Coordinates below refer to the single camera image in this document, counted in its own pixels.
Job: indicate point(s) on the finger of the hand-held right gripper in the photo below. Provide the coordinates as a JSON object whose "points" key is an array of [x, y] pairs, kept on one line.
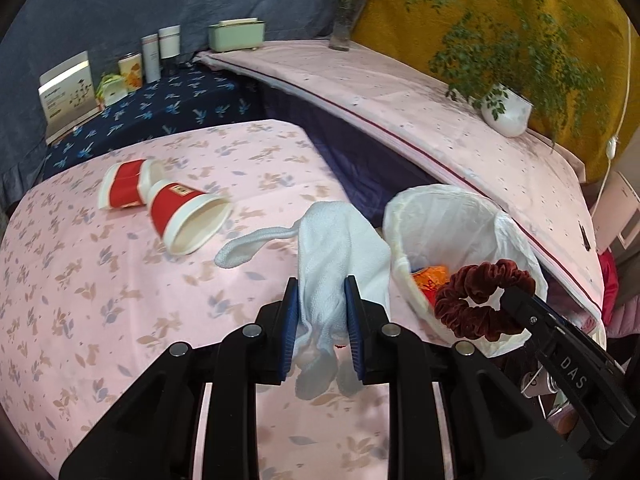
{"points": [[565, 355]]}

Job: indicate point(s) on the glass vase with pink flowers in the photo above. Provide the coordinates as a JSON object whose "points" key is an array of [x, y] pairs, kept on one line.
{"points": [[342, 35]]}

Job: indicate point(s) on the dark purple cloth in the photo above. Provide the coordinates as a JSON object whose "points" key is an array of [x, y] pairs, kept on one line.
{"points": [[350, 160]]}

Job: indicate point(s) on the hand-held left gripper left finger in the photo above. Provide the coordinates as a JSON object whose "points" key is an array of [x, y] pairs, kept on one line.
{"points": [[289, 330]]}

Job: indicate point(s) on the navy printed cloth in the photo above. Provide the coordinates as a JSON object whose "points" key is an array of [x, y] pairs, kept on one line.
{"points": [[175, 105]]}

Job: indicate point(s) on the red paper cup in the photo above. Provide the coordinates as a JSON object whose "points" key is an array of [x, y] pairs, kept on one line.
{"points": [[125, 185], [175, 205]]}

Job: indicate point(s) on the orange plastic bag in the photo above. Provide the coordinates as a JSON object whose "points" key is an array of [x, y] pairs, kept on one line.
{"points": [[432, 277]]}

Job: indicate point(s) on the open white cardboard box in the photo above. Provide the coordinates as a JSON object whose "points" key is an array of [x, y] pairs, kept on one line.
{"points": [[67, 95]]}

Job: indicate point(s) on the yellow printed tin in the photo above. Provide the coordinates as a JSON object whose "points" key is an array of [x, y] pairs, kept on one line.
{"points": [[131, 72]]}

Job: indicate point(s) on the red pink garment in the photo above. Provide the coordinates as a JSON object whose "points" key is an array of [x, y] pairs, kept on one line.
{"points": [[617, 300]]}

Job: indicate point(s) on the grey-blue cloth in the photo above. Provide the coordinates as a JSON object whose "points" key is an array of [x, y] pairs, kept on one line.
{"points": [[100, 0]]}

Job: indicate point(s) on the white sock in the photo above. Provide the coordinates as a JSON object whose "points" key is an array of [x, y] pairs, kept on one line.
{"points": [[340, 250]]}

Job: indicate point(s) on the small green packet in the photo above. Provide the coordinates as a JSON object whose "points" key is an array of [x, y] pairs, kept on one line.
{"points": [[112, 92]]}

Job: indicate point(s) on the bin with white liner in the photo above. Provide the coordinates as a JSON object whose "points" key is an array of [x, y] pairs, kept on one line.
{"points": [[450, 220]]}

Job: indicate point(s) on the dark red velvet scrunchie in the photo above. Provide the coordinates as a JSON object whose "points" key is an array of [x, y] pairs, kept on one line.
{"points": [[460, 315]]}

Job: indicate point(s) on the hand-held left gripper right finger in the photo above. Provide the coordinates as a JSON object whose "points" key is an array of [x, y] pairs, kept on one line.
{"points": [[354, 330]]}

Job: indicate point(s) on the green plant in white pot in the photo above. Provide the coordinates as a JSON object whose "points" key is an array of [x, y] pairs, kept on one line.
{"points": [[507, 112]]}

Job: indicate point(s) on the pale green box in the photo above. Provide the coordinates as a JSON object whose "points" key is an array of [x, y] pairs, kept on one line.
{"points": [[235, 37]]}

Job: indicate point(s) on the tall white canister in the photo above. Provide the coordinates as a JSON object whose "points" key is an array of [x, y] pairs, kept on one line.
{"points": [[150, 60]]}

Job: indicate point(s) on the pale pink speckled cloth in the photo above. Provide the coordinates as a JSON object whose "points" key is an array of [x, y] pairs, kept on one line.
{"points": [[400, 100]]}

